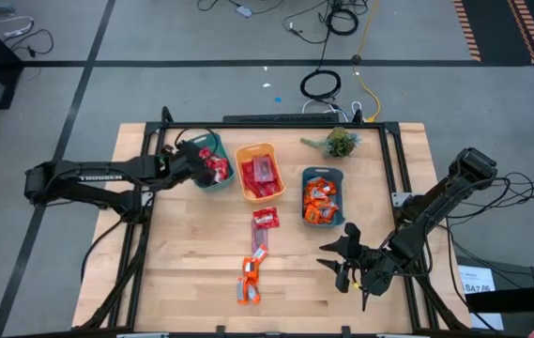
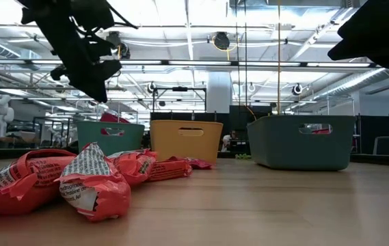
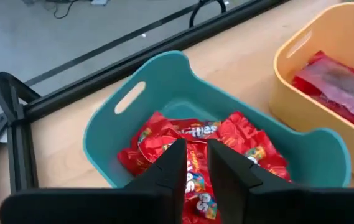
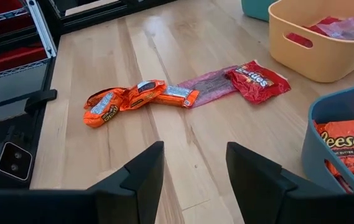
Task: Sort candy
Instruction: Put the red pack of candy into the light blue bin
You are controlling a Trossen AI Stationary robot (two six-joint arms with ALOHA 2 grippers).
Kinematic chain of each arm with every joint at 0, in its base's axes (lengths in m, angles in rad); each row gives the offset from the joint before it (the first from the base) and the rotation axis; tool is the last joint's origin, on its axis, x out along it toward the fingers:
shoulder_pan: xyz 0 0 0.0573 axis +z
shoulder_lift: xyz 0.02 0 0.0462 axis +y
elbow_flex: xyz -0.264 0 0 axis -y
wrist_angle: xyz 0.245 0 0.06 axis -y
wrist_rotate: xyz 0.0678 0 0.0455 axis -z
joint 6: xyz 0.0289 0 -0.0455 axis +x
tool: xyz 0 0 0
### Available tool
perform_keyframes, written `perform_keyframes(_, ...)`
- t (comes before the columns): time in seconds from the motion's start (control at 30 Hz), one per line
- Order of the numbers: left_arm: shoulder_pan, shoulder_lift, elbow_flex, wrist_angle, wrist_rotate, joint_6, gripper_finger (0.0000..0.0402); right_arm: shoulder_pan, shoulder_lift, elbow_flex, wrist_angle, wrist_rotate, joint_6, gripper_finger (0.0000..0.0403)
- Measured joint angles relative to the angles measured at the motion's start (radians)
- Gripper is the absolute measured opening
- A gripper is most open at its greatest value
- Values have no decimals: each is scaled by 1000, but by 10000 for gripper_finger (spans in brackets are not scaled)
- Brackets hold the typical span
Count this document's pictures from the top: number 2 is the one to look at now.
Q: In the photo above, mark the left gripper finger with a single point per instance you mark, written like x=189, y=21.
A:
x=108, y=68
x=91, y=85

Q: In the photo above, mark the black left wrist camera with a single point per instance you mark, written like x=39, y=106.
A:
x=91, y=13

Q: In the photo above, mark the yellow plastic bin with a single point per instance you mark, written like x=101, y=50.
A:
x=167, y=143

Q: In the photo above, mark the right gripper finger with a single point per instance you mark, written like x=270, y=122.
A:
x=378, y=51
x=361, y=24

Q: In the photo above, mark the red object behind bins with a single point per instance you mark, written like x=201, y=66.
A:
x=112, y=118

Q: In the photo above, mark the teal plastic bin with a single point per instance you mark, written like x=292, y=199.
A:
x=91, y=141

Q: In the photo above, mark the pink translucent candy pack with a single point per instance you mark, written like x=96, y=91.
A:
x=201, y=164

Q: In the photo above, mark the person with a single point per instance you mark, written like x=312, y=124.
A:
x=228, y=140

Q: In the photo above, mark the long ceiling light bar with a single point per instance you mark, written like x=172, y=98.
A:
x=197, y=63

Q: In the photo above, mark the grey office chair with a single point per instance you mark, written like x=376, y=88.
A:
x=385, y=146

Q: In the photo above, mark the grey-blue plastic bin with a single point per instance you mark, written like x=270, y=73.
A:
x=276, y=150

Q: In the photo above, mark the black metal stand frame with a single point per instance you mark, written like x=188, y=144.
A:
x=180, y=89

